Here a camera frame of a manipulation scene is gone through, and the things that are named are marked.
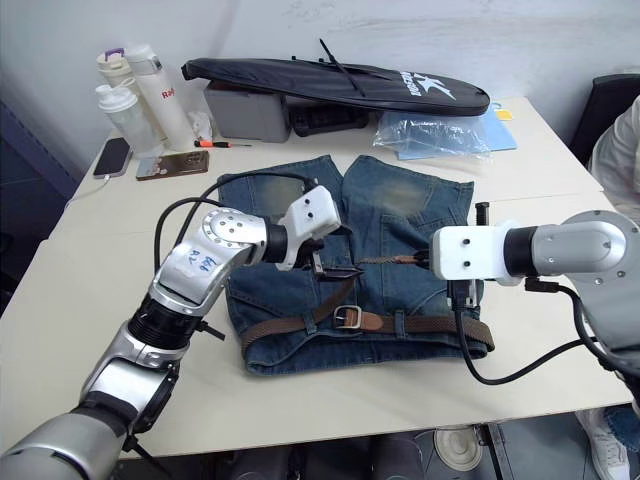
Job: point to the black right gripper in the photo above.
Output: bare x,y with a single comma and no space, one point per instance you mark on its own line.
462,297

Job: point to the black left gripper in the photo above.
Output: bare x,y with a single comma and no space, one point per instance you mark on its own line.
306,252

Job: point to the blue denim shorts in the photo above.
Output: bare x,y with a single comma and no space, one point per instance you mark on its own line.
400,225

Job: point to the brown braided belt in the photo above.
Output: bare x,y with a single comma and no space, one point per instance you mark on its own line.
425,324

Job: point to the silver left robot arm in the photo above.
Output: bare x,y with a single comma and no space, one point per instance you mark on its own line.
220,240

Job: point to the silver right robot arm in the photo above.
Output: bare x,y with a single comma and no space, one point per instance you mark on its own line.
575,245

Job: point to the clear plastic bag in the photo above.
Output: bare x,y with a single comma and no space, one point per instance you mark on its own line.
430,135

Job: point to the light blue folder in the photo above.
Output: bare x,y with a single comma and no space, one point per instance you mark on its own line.
502,135

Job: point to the black hard case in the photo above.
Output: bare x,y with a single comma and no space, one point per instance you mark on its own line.
325,120

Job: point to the yellow sticky note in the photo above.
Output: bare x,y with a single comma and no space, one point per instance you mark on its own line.
505,114

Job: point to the grey plastic box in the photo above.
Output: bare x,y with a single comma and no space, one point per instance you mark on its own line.
250,117

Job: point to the orange and black screwdriver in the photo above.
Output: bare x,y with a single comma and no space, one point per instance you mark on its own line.
210,143

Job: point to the white round disc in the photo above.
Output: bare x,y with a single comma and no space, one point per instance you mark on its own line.
457,446

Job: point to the dark rounded shape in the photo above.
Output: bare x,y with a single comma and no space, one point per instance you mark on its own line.
265,464
400,457

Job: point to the black racket bag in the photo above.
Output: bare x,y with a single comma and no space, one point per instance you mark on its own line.
300,80

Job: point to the brown cased smartphone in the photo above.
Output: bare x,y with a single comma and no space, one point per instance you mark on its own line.
172,165

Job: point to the black table leg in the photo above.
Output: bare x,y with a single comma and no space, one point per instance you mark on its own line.
495,452

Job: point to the person in white top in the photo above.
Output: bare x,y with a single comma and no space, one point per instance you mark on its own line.
622,155

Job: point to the black chair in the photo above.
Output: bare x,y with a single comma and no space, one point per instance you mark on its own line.
605,105

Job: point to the white thermos with red print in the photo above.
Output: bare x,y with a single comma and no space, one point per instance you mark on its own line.
165,110

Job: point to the black smartphone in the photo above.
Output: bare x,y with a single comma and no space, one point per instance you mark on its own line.
112,157

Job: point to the white sneaker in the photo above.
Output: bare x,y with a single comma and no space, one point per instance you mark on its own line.
605,445

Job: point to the clear shaker bottle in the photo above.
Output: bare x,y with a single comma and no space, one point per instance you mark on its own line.
127,122

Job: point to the dark blue partition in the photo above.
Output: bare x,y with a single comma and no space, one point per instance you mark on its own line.
30,165

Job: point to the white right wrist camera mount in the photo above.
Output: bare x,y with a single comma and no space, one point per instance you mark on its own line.
470,252

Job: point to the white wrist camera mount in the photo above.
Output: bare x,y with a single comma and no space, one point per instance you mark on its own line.
312,212
470,252

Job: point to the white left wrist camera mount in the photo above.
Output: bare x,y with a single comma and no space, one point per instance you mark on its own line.
312,212

